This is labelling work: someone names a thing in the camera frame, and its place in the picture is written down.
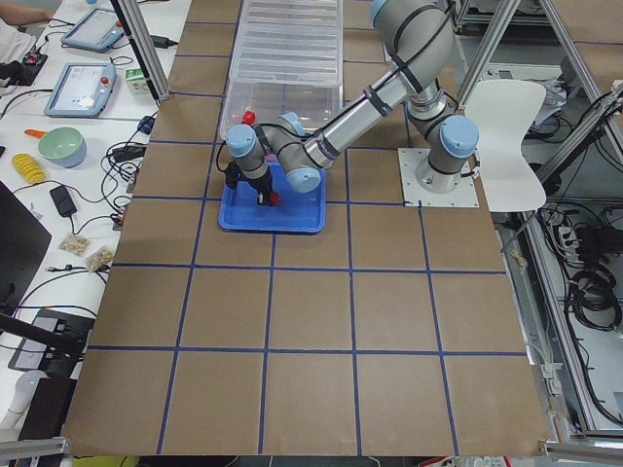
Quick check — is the black laptop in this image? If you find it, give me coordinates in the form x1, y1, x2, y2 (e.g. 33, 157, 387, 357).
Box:
0, 183, 52, 315

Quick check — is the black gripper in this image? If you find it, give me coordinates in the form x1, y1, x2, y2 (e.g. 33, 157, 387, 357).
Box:
250, 173, 274, 205

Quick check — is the far teach pendant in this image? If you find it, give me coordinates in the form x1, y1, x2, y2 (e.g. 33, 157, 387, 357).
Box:
60, 8, 124, 53

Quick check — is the black power adapter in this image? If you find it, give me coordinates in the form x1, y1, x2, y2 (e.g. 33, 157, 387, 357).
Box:
50, 185, 77, 218

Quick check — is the yellow toy corn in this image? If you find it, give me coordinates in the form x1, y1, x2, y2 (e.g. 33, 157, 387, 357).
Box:
11, 153, 47, 185

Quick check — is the clear plastic storage box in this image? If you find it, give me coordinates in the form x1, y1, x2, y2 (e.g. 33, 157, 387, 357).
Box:
219, 82, 343, 139

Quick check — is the clear plastic box lid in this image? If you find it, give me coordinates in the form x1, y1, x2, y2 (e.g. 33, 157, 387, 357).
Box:
230, 0, 343, 88

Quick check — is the near teach pendant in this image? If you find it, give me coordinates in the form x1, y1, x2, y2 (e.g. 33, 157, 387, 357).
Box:
44, 62, 117, 118

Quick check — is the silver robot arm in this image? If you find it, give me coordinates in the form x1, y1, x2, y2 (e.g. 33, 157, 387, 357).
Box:
224, 1, 479, 205

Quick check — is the teach pendant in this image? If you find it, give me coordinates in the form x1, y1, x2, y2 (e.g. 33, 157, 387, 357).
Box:
44, 62, 117, 118
60, 8, 124, 53

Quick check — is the brown grid table mat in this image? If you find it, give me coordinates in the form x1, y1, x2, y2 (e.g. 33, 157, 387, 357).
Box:
63, 1, 550, 456

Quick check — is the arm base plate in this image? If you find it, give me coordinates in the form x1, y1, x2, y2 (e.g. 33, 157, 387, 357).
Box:
397, 148, 479, 208

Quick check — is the green and blue bowl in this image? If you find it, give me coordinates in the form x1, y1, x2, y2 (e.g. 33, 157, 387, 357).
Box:
38, 126, 87, 168

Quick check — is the white plastic chair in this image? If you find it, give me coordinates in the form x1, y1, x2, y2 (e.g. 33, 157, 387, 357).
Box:
464, 79, 546, 212

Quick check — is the toy carrot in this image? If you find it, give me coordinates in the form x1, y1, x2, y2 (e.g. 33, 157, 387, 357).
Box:
24, 128, 47, 139

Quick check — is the red block in box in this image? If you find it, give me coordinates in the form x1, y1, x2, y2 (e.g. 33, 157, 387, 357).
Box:
241, 110, 256, 126

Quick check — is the green white carton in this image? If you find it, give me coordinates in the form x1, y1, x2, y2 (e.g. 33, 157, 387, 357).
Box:
124, 68, 150, 95

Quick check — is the blue plastic tray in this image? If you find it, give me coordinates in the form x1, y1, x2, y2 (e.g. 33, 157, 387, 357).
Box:
218, 162, 326, 234

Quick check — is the aluminium frame post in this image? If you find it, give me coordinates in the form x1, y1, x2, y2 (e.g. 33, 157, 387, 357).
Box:
110, 0, 170, 103

